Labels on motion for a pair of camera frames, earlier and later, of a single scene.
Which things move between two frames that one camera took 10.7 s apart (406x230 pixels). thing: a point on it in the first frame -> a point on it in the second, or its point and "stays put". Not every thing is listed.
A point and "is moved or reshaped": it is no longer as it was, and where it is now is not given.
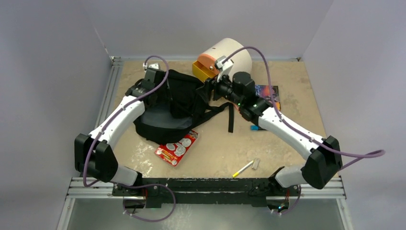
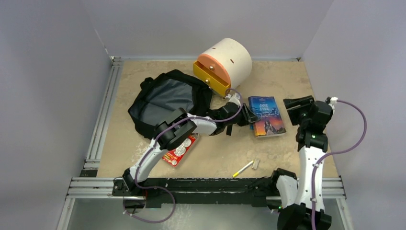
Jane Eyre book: [263, 91] is moved or reshaped
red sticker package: [173, 153] stays put
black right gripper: [208, 88] -> [290, 103]
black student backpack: [184, 101] stays put
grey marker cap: [255, 164] stays put
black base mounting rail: [254, 190] stays put
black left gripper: [164, 94] -> [247, 116]
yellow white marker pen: [237, 173] stays put
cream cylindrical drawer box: [242, 63] stays put
